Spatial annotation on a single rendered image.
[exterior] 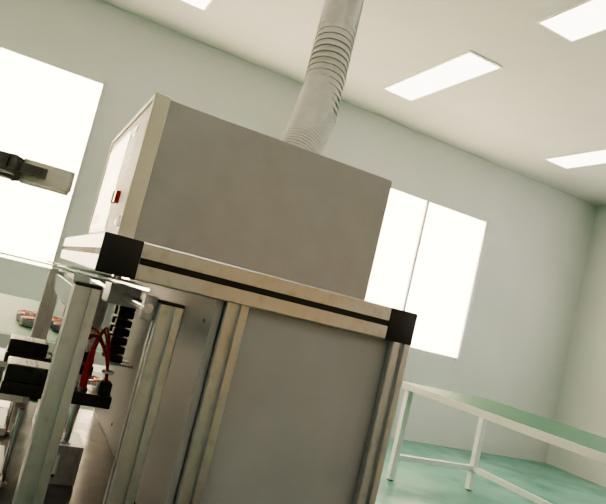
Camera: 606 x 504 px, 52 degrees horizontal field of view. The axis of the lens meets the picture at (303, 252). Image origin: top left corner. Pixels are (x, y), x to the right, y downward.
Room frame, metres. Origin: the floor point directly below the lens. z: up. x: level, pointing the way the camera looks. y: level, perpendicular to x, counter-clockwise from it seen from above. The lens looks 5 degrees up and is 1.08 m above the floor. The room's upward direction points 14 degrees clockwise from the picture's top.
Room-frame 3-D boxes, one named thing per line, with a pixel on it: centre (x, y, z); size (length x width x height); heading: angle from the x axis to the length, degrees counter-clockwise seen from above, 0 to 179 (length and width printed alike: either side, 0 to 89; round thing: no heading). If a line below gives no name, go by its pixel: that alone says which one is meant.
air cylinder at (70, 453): (0.92, 0.27, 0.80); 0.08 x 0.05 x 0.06; 24
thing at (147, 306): (1.04, 0.29, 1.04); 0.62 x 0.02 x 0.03; 24
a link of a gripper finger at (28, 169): (0.85, 0.40, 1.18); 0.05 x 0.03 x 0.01; 114
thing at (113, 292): (0.94, 0.25, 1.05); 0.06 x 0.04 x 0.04; 24
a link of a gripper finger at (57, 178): (0.87, 0.38, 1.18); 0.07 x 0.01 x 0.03; 114
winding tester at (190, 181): (1.09, 0.15, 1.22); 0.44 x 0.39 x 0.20; 24
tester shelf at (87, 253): (1.10, 0.16, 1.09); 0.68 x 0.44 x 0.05; 24
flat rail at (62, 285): (1.01, 0.36, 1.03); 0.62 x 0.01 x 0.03; 24
